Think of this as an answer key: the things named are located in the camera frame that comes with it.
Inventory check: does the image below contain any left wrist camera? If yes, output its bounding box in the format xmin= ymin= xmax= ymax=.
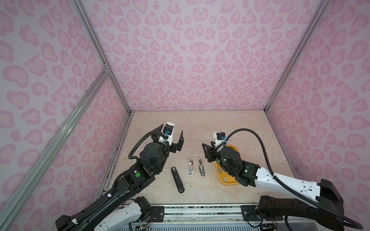
xmin=159 ymin=122 xmax=175 ymax=146

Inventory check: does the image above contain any diagonal aluminium frame bar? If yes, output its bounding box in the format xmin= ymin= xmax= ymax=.
xmin=1 ymin=69 xmax=110 ymax=231

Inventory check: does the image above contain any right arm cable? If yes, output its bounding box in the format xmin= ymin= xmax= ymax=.
xmin=222 ymin=128 xmax=364 ymax=230

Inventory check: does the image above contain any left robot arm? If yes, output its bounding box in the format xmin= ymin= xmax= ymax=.
xmin=55 ymin=122 xmax=184 ymax=231

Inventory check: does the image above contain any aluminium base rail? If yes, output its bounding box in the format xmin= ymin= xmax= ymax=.
xmin=77 ymin=203 xmax=333 ymax=231

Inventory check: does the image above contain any yellow plastic tray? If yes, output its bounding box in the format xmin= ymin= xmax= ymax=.
xmin=215 ymin=145 xmax=241 ymax=186

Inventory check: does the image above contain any pink mini stapler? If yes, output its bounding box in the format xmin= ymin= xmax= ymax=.
xmin=188 ymin=158 xmax=194 ymax=177

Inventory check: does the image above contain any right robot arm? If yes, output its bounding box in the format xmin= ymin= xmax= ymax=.
xmin=202 ymin=142 xmax=345 ymax=231

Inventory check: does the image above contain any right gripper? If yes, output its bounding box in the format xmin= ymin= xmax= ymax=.
xmin=200 ymin=141 xmax=235 ymax=176

